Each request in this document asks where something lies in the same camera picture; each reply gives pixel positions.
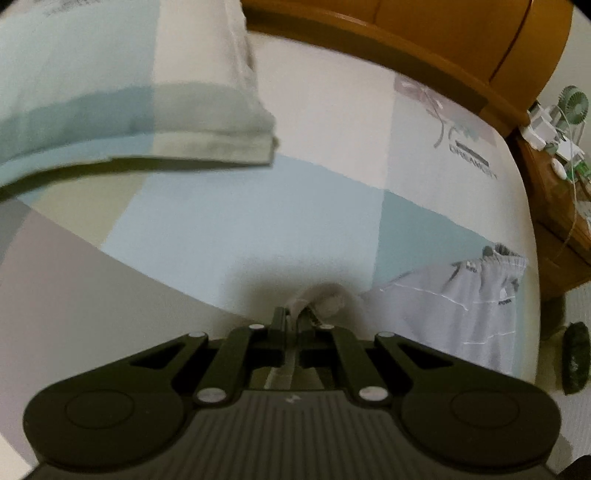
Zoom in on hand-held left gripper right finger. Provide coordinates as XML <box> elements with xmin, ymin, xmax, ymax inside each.
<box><xmin>299</xmin><ymin>308</ymin><xmax>462</xmax><ymax>408</ymax></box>

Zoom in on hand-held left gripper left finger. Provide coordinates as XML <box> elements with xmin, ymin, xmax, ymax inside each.
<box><xmin>129</xmin><ymin>306</ymin><xmax>291</xmax><ymax>408</ymax></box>

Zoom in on grey printed pants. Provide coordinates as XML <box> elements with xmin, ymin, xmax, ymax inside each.
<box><xmin>277</xmin><ymin>242</ymin><xmax>529</xmax><ymax>377</ymax></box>

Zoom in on patchwork bed sheet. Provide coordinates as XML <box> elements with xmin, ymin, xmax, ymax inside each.
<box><xmin>0</xmin><ymin>32</ymin><xmax>539</xmax><ymax>462</ymax></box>

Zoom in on dark green object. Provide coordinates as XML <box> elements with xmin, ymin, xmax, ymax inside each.
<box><xmin>560</xmin><ymin>320</ymin><xmax>591</xmax><ymax>397</ymax></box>

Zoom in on wooden nightstand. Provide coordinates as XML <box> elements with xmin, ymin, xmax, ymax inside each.
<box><xmin>508</xmin><ymin>99</ymin><xmax>591</xmax><ymax>305</ymax></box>

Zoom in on pastel checked pillow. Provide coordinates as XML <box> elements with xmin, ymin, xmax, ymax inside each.
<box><xmin>0</xmin><ymin>0</ymin><xmax>281</xmax><ymax>199</ymax></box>

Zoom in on white box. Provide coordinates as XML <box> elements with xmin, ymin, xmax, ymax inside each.
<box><xmin>522</xmin><ymin>104</ymin><xmax>561</xmax><ymax>151</ymax></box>

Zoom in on small green object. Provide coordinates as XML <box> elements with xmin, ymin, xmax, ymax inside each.
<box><xmin>570</xmin><ymin>154</ymin><xmax>591</xmax><ymax>183</ymax></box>

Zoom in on wooden headboard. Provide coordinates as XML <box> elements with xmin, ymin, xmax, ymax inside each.
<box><xmin>240</xmin><ymin>0</ymin><xmax>575</xmax><ymax>139</ymax></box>

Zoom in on green desk fan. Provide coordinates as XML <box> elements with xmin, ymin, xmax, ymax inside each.
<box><xmin>556</xmin><ymin>85</ymin><xmax>591</xmax><ymax>139</ymax></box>

